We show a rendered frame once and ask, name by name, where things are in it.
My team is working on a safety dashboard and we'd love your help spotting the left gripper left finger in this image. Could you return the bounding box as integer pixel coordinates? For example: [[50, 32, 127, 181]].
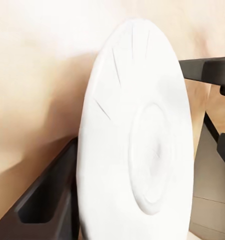
[[0, 136, 80, 240]]

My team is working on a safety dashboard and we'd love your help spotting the saucer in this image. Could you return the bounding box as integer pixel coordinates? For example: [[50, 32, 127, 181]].
[[76, 17, 194, 240]]

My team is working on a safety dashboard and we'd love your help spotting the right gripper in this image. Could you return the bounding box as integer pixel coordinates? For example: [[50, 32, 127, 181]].
[[178, 57, 225, 96]]

